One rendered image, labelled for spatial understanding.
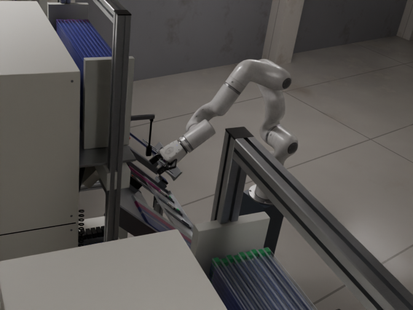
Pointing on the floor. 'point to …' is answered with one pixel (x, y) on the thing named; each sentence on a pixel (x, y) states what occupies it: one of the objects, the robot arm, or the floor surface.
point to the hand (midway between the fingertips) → (155, 166)
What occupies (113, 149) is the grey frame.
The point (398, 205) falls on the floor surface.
